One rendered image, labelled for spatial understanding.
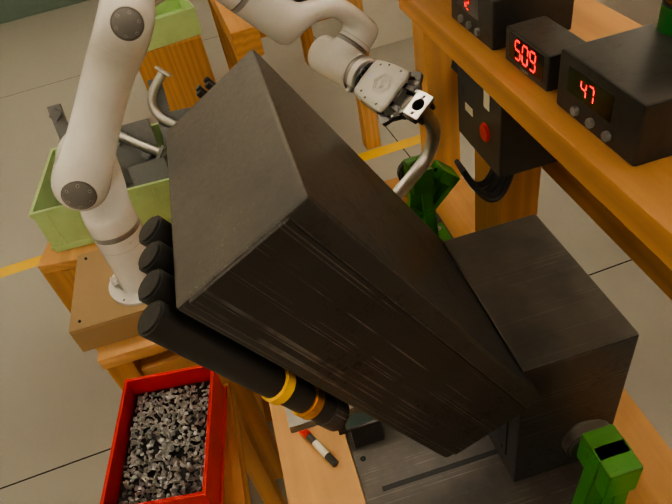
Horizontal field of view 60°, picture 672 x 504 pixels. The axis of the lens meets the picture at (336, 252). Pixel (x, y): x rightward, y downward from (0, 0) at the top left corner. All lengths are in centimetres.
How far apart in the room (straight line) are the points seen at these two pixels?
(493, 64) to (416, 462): 72
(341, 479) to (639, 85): 83
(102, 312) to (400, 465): 86
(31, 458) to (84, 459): 23
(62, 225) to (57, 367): 104
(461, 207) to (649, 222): 108
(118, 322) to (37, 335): 164
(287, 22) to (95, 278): 89
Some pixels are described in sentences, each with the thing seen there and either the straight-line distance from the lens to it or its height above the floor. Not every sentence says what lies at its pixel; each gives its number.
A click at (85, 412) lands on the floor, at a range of 274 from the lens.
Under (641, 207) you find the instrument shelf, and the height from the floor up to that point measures 154.
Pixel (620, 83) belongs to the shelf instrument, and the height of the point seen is 161.
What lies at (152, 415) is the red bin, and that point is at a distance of 140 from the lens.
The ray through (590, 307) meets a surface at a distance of 95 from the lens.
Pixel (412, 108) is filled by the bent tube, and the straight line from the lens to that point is 119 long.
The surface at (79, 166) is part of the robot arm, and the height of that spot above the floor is 135.
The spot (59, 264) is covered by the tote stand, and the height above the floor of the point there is 78.
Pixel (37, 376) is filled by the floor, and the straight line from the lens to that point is 301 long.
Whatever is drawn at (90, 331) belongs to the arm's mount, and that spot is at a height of 91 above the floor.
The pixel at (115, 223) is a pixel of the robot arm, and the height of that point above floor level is 117.
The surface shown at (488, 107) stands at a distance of 97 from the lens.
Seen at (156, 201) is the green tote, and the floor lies 89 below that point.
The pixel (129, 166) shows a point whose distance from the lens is 217.
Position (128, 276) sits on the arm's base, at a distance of 156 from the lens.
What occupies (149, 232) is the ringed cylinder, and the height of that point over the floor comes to 155.
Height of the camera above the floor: 194
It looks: 42 degrees down
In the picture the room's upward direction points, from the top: 13 degrees counter-clockwise
